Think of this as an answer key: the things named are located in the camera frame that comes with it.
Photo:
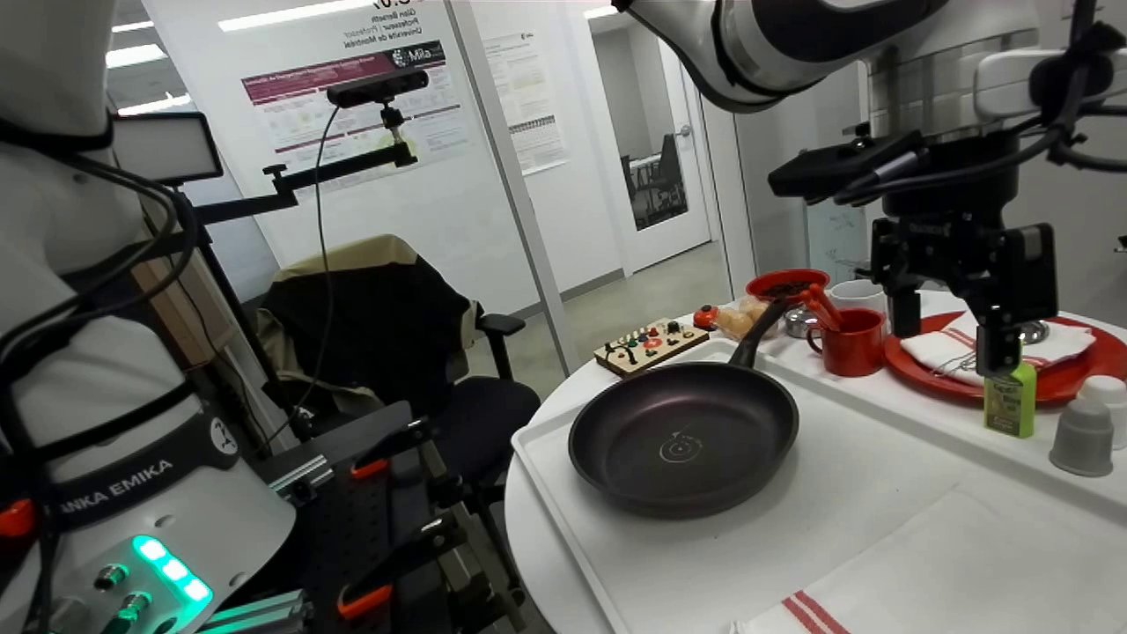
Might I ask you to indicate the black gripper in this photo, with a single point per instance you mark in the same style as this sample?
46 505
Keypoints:
1007 276

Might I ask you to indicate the white red-striped tissue cloth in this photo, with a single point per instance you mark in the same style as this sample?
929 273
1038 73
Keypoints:
963 570

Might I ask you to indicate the black frying pan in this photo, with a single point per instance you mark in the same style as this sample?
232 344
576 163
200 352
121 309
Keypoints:
690 438

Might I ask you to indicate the robot base with green lights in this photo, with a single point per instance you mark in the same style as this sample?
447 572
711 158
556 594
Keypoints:
128 505

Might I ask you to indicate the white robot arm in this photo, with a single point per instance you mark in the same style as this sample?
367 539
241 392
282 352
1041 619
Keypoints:
963 92

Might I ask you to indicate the white folded napkin on plate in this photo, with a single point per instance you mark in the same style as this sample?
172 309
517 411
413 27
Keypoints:
954 347

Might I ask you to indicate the white mug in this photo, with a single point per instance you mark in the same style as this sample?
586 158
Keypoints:
856 298

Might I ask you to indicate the green sauce bottle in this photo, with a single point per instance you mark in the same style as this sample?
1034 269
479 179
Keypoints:
1010 398

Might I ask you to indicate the red mug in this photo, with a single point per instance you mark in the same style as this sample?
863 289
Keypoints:
854 347

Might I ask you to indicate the red plate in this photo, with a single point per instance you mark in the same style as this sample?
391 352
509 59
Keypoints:
1054 387

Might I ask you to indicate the red bowl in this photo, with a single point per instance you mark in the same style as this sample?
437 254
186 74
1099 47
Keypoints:
792 283

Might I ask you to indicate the grey salt shaker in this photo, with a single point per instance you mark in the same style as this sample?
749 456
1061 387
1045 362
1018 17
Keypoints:
1085 432

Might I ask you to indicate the bag of round breads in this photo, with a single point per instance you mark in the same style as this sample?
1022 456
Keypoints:
733 317

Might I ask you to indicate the dark office chair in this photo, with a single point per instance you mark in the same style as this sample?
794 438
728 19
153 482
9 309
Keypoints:
379 317

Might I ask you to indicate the small white light panel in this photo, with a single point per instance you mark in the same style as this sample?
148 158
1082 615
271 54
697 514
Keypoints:
168 147

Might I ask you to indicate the wooden switch busy board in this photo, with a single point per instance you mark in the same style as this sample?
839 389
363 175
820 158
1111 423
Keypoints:
647 347

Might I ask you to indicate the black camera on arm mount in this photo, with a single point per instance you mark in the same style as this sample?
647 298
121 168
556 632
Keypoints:
379 88

